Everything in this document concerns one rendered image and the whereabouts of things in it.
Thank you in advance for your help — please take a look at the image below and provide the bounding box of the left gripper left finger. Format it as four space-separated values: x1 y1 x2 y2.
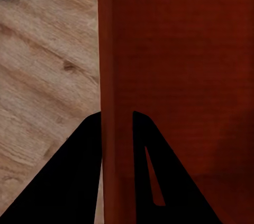
0 112 102 224

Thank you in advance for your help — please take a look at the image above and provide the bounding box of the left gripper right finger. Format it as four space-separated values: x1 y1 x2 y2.
133 111 222 224

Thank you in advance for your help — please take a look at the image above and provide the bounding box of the storage box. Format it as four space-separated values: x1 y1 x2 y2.
97 0 254 224

